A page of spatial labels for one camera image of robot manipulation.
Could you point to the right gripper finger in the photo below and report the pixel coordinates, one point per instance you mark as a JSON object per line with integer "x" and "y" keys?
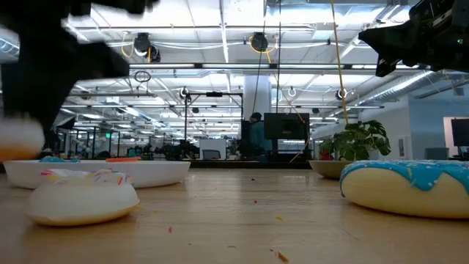
{"x": 395, "y": 38}

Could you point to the small white sprinkled donut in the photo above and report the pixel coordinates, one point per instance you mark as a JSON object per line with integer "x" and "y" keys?
{"x": 80, "y": 201}

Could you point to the grey round plate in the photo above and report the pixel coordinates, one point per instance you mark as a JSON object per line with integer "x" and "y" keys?
{"x": 328, "y": 168}

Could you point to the dark wall screen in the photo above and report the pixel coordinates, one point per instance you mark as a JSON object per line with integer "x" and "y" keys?
{"x": 461, "y": 132}

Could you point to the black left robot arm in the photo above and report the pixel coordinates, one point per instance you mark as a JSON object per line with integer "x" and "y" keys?
{"x": 110, "y": 5}

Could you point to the person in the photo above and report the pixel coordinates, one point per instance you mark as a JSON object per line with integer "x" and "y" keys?
{"x": 258, "y": 139}

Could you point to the black aluminium table frame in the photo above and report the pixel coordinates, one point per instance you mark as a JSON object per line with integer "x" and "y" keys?
{"x": 253, "y": 165}

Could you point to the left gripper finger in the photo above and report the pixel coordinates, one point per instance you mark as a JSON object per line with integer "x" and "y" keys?
{"x": 102, "y": 62}
{"x": 29, "y": 102}

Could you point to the black monitor screen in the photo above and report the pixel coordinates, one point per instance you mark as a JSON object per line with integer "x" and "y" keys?
{"x": 286, "y": 126}

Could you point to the black metal gantry frame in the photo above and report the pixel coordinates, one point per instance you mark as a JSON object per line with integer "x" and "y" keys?
{"x": 214, "y": 94}

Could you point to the small blue iced donut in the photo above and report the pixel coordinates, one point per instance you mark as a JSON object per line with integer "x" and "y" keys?
{"x": 58, "y": 159}

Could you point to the white round plate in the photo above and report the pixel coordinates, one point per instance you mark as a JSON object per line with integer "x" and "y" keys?
{"x": 154, "y": 174}

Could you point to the green leafy plant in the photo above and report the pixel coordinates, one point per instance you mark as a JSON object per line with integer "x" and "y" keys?
{"x": 359, "y": 141}

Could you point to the large blue iced donut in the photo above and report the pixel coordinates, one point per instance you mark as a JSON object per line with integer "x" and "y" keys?
{"x": 395, "y": 194}

